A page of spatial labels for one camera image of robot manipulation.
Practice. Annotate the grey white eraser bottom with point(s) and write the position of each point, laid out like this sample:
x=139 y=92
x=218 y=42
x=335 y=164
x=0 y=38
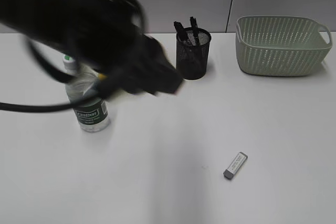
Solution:
x=235 y=166

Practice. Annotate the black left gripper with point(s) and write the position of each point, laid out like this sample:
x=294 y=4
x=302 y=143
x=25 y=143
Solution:
x=146 y=70

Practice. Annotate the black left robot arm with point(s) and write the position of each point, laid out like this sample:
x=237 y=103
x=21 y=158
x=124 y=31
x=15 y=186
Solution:
x=107 y=35

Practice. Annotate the yellow mango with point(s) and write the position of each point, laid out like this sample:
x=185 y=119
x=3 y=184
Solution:
x=101 y=76

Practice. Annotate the clear water bottle green label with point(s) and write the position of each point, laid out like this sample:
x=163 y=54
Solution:
x=92 y=117

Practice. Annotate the black marker pen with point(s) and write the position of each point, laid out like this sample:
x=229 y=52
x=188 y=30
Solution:
x=182 y=35
x=194 y=31

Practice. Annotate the pale green plastic basket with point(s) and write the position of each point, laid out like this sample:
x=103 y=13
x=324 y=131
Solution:
x=281 y=46

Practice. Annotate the black mesh pen holder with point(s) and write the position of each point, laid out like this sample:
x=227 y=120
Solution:
x=205 y=39

